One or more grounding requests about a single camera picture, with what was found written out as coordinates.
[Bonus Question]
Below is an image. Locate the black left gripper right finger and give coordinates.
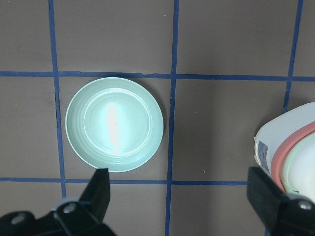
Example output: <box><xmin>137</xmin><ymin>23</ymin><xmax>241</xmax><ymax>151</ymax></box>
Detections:
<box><xmin>247</xmin><ymin>167</ymin><xmax>315</xmax><ymax>236</ymax></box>

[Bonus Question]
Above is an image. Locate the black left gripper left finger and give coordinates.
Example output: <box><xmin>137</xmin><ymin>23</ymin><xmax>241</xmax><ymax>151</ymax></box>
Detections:
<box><xmin>54</xmin><ymin>169</ymin><xmax>110</xmax><ymax>236</ymax></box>

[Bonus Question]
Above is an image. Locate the white rice cooker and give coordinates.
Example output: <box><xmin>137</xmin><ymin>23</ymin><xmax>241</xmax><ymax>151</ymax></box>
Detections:
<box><xmin>254</xmin><ymin>102</ymin><xmax>315</xmax><ymax>200</ymax></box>

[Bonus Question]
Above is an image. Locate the green plate near left arm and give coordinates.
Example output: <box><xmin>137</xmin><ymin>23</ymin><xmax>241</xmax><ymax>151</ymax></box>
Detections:
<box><xmin>64</xmin><ymin>77</ymin><xmax>164</xmax><ymax>173</ymax></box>

